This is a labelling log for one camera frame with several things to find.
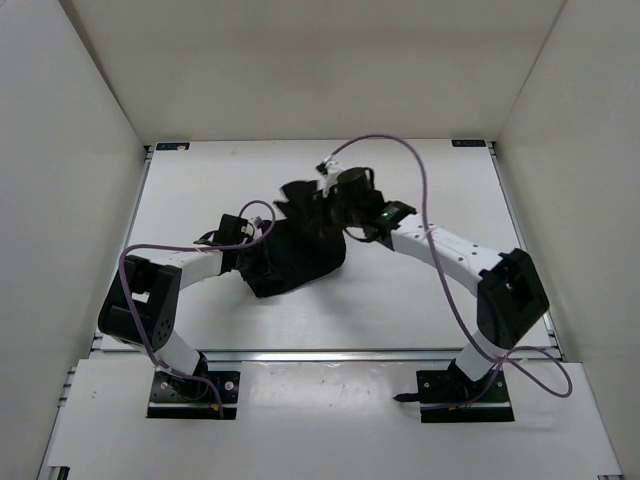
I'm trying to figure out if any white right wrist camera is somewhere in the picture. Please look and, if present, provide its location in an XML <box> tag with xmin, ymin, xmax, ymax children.
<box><xmin>316</xmin><ymin>155</ymin><xmax>345</xmax><ymax>198</ymax></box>

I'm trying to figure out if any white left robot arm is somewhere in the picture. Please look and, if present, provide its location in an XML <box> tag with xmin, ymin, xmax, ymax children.
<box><xmin>98</xmin><ymin>214</ymin><xmax>262</xmax><ymax>398</ymax></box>

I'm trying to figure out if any aluminium table rail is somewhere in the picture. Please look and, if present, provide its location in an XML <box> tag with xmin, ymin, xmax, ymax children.
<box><xmin>89</xmin><ymin>347</ymin><xmax>566</xmax><ymax>365</ymax></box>

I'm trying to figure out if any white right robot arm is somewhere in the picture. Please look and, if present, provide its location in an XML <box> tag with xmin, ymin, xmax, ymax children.
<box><xmin>317</xmin><ymin>161</ymin><xmax>549</xmax><ymax>401</ymax></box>

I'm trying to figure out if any black pleated skirt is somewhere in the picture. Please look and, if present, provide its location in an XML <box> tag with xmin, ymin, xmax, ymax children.
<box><xmin>237</xmin><ymin>180</ymin><xmax>346</xmax><ymax>298</ymax></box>

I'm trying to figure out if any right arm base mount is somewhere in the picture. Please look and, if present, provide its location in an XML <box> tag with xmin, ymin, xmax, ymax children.
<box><xmin>393</xmin><ymin>370</ymin><xmax>515</xmax><ymax>424</ymax></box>

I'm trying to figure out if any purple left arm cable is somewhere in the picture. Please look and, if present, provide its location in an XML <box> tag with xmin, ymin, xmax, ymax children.
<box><xmin>118</xmin><ymin>199</ymin><xmax>275</xmax><ymax>374</ymax></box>

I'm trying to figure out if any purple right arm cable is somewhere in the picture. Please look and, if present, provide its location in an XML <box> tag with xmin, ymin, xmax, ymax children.
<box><xmin>329</xmin><ymin>133</ymin><xmax>574</xmax><ymax>400</ymax></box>

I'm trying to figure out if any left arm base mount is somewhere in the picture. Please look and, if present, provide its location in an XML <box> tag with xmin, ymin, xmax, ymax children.
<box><xmin>147</xmin><ymin>371</ymin><xmax>241</xmax><ymax>420</ymax></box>

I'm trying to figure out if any right corner label sticker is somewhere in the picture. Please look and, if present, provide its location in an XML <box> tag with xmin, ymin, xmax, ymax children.
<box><xmin>451</xmin><ymin>139</ymin><xmax>486</xmax><ymax>148</ymax></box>

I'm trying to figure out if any corner label sticker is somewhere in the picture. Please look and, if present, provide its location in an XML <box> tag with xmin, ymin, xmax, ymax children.
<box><xmin>155</xmin><ymin>142</ymin><xmax>190</xmax><ymax>151</ymax></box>
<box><xmin>451</xmin><ymin>139</ymin><xmax>486</xmax><ymax>148</ymax></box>

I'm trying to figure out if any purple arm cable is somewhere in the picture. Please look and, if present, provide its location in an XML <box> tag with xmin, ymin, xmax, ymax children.
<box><xmin>118</xmin><ymin>199</ymin><xmax>275</xmax><ymax>374</ymax></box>
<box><xmin>329</xmin><ymin>133</ymin><xmax>574</xmax><ymax>400</ymax></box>

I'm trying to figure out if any left corner label sticker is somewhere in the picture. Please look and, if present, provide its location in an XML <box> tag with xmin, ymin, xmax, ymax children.
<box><xmin>155</xmin><ymin>142</ymin><xmax>190</xmax><ymax>151</ymax></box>

